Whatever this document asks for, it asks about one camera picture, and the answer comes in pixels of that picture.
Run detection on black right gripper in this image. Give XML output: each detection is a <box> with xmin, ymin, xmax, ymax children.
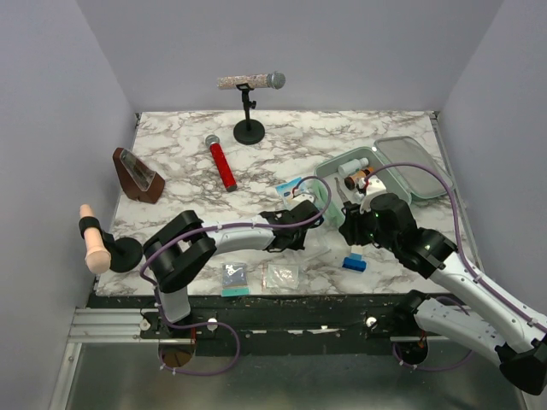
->
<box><xmin>338</xmin><ymin>201</ymin><xmax>399</xmax><ymax>252</ymax></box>

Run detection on clear gauze pouch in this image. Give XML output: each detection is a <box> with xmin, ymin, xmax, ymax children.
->
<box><xmin>297</xmin><ymin>231</ymin><xmax>331</xmax><ymax>261</ymax></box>

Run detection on black scissors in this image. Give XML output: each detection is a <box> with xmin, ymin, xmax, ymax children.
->
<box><xmin>334</xmin><ymin>177</ymin><xmax>350</xmax><ymax>208</ymax></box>

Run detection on cotton swab packet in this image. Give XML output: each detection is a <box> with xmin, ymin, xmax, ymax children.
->
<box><xmin>275</xmin><ymin>177</ymin><xmax>316</xmax><ymax>209</ymax></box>

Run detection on brown medicine bottle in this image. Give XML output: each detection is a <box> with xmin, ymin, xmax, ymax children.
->
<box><xmin>344</xmin><ymin>167</ymin><xmax>373</xmax><ymax>190</ymax></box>

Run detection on green medicine kit case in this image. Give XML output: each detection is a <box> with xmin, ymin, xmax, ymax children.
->
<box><xmin>314</xmin><ymin>135</ymin><xmax>454</xmax><ymax>235</ymax></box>

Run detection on white plastic bottle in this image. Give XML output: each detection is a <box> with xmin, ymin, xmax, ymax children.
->
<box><xmin>338</xmin><ymin>158</ymin><xmax>369</xmax><ymax>178</ymax></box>

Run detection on small teal zip bag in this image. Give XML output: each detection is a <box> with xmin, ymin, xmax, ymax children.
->
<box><xmin>221</xmin><ymin>262</ymin><xmax>250</xmax><ymax>297</ymax></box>

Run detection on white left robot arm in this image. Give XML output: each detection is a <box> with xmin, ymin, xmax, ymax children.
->
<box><xmin>143</xmin><ymin>200</ymin><xmax>322</xmax><ymax>337</ymax></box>

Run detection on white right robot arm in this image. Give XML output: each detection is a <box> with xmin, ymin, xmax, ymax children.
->
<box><xmin>338</xmin><ymin>193</ymin><xmax>546</xmax><ymax>395</ymax></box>

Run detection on clear bag of masks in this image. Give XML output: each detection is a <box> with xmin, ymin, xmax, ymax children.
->
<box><xmin>263</xmin><ymin>264</ymin><xmax>300</xmax><ymax>290</ymax></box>

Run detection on blue white toy brick stack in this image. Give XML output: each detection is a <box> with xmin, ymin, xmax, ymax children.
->
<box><xmin>342</xmin><ymin>253</ymin><xmax>367</xmax><ymax>272</ymax></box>

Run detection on black microphone stand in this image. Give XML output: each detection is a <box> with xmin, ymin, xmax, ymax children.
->
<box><xmin>233</xmin><ymin>83</ymin><xmax>265</xmax><ymax>145</ymax></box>

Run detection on red microphone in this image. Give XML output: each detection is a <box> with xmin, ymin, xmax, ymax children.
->
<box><xmin>205</xmin><ymin>134</ymin><xmax>238</xmax><ymax>192</ymax></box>

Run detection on brown metronome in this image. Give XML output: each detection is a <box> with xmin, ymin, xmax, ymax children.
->
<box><xmin>112</xmin><ymin>148</ymin><xmax>165</xmax><ymax>204</ymax></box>

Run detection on glitter microphone on stand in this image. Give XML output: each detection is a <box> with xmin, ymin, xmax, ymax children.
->
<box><xmin>217</xmin><ymin>71</ymin><xmax>286</xmax><ymax>90</ymax></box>

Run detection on black round stand base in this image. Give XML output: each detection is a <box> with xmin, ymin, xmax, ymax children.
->
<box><xmin>106</xmin><ymin>237</ymin><xmax>143</xmax><ymax>273</ymax></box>

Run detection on beige microphone on stand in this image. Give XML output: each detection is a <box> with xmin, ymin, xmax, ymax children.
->
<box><xmin>79</xmin><ymin>204</ymin><xmax>111</xmax><ymax>275</ymax></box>

